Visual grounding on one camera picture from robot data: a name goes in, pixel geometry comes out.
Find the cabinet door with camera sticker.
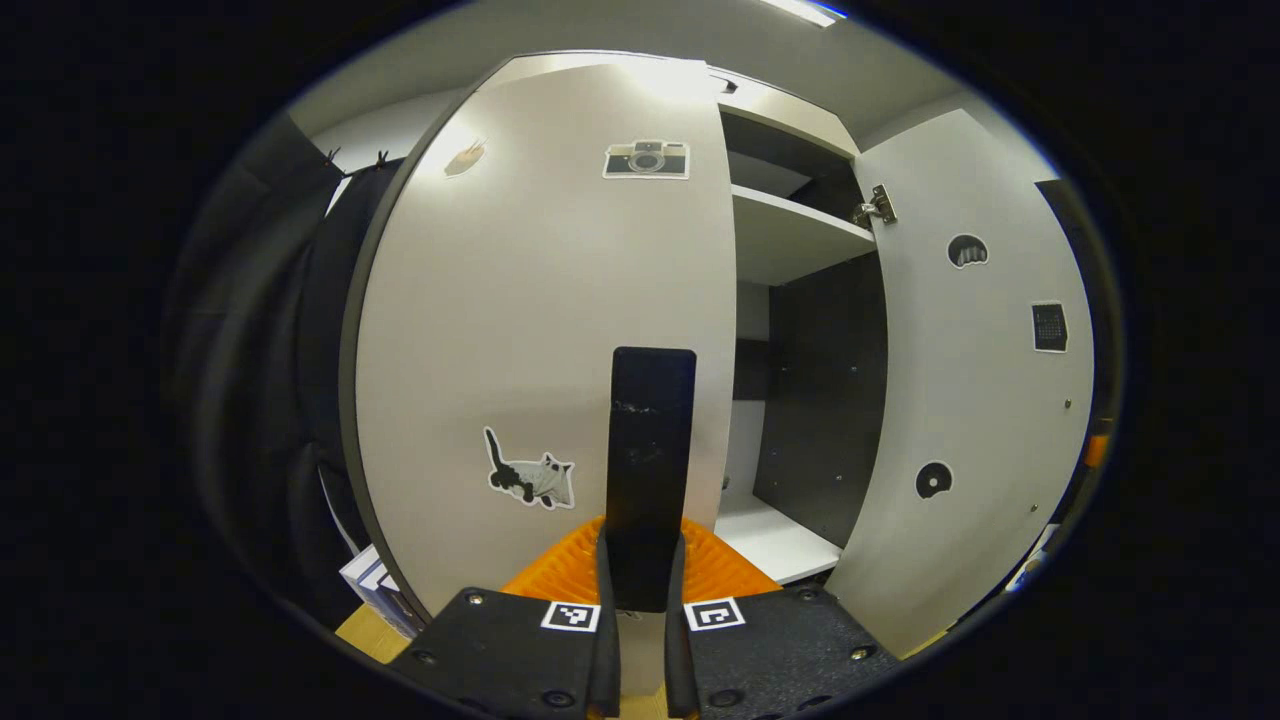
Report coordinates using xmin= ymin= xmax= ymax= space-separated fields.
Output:
xmin=352 ymin=60 xmax=739 ymax=701

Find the white tray with blue print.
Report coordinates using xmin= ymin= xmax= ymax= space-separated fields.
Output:
xmin=1005 ymin=522 xmax=1061 ymax=593

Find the white book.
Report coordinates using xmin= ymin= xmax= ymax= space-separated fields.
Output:
xmin=338 ymin=544 xmax=391 ymax=606

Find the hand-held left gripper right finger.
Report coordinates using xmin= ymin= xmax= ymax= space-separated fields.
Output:
xmin=664 ymin=517 xmax=903 ymax=720

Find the grey-blue book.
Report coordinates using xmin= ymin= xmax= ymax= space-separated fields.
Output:
xmin=365 ymin=570 xmax=416 ymax=631

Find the white double-door shoe cabinet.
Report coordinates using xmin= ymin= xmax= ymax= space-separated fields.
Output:
xmin=338 ymin=50 xmax=1061 ymax=621

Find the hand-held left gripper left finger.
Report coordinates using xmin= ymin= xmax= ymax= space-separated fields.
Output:
xmin=388 ymin=515 xmax=623 ymax=720

